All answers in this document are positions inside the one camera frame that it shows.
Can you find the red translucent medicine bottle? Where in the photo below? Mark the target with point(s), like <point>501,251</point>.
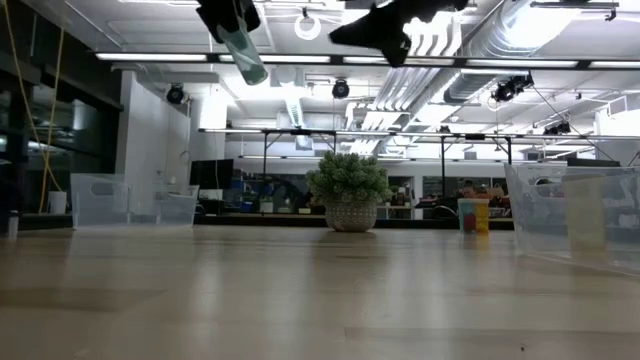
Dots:
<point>470,222</point>

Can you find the black overhead light bar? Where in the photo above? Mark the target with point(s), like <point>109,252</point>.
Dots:
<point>212,58</point>

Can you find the black computer monitor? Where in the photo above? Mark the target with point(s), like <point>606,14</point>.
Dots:
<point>211,173</point>

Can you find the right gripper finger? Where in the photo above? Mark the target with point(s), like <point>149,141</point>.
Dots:
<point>399,50</point>
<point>372,27</point>

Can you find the person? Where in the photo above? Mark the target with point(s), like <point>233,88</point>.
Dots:
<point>469,187</point>

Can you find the green translucent medicine bottle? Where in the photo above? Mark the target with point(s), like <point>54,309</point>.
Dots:
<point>247,55</point>

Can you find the green plant in white pot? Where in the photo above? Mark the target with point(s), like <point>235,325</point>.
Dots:
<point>349,185</point>

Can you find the small white canister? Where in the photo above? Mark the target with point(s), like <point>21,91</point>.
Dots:
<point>13,224</point>

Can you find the silver ventilation duct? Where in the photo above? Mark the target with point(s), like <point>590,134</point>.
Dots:
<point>500,35</point>

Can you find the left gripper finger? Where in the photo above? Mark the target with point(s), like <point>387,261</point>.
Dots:
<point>210,20</point>
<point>250,15</point>

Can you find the white bucket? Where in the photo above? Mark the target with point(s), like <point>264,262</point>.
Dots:
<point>57,202</point>

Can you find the black workstation frame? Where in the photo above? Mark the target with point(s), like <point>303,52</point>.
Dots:
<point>475,136</point>
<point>300,132</point>

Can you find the clear plastic bin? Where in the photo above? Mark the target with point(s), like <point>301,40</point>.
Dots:
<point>130,202</point>
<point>540,220</point>

